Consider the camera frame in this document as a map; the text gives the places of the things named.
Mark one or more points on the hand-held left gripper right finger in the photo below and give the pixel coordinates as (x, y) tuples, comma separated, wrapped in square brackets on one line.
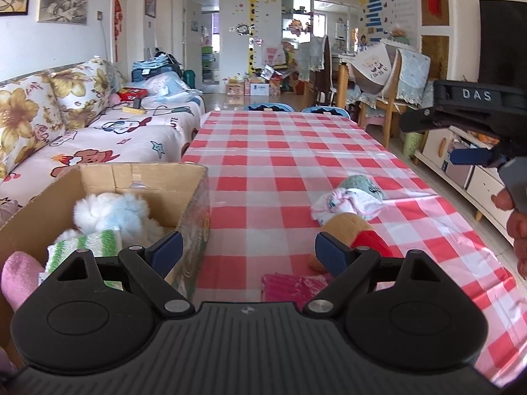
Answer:
[(329, 251)]

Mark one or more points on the giraffe height chart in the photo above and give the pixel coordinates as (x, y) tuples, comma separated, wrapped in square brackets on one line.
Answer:
[(255, 28)]

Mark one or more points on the red checkered tablecloth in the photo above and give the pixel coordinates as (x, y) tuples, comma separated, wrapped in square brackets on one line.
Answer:
[(267, 152)]

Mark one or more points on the green striped towel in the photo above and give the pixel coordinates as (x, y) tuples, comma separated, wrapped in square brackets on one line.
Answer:
[(94, 240)]

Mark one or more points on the floral cushion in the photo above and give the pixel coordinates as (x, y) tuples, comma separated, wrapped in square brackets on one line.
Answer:
[(29, 123), (82, 90)]

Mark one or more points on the red hanging wall ornament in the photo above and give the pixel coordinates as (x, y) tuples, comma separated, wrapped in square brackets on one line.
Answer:
[(118, 28)]

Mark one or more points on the brown red plush toy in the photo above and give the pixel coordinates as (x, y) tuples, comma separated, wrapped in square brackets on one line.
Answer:
[(350, 224)]

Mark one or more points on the green thermos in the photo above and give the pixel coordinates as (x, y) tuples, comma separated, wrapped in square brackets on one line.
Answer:
[(189, 79)]

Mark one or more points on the white printed cloth bag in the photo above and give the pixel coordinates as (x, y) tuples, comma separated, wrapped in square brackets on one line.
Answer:
[(374, 70)]

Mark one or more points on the white pink cloth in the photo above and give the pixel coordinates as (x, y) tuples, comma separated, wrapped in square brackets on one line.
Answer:
[(350, 205)]

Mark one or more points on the pink plush toy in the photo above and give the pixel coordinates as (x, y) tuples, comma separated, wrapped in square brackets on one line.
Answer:
[(20, 279)]

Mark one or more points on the white low cabinet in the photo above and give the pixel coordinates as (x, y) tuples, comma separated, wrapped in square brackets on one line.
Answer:
[(465, 181)]

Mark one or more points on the wooden dining chair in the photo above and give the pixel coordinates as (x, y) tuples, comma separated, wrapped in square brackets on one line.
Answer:
[(407, 82)]

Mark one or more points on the cardboard box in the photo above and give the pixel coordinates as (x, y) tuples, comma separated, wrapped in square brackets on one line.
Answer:
[(136, 177)]

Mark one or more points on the sofa with cartoon cover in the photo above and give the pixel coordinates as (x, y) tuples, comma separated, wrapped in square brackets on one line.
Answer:
[(123, 140)]

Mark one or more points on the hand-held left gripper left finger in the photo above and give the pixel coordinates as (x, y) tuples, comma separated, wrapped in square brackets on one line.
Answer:
[(166, 251)]

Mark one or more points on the purple pink knitted hat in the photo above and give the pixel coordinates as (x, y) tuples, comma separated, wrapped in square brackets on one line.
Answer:
[(288, 288)]

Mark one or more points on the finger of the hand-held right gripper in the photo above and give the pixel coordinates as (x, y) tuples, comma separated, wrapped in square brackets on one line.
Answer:
[(471, 157), (432, 119)]

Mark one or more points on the person's right hand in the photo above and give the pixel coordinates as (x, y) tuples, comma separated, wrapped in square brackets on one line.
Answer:
[(519, 230)]

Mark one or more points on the black television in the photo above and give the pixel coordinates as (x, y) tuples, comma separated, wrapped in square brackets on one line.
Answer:
[(504, 37)]

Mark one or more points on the red box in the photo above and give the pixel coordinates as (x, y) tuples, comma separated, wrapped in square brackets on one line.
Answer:
[(132, 94)]

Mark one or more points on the green waste bin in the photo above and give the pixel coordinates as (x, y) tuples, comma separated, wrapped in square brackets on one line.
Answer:
[(413, 146)]

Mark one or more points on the blue plastic stool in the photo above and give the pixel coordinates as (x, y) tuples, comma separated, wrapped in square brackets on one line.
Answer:
[(325, 111), (267, 107)]

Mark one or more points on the white blue fluffy plush toy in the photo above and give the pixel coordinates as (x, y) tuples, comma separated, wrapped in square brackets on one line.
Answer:
[(111, 214)]

